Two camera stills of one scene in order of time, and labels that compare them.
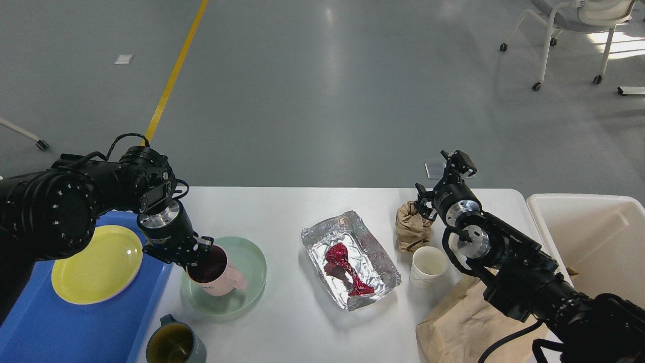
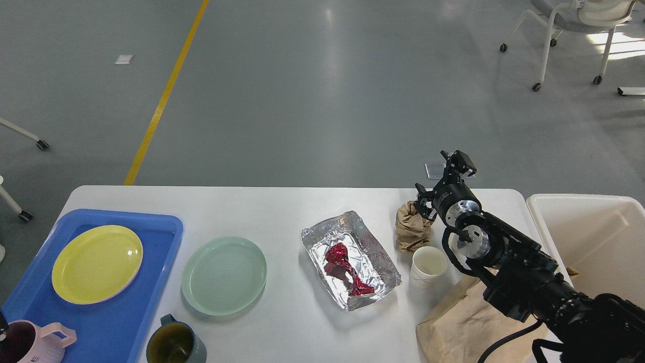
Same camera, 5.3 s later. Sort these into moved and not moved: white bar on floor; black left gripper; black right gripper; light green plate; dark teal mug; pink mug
Moved: pink mug; black left gripper
Not moved: black right gripper; white bar on floor; light green plate; dark teal mug
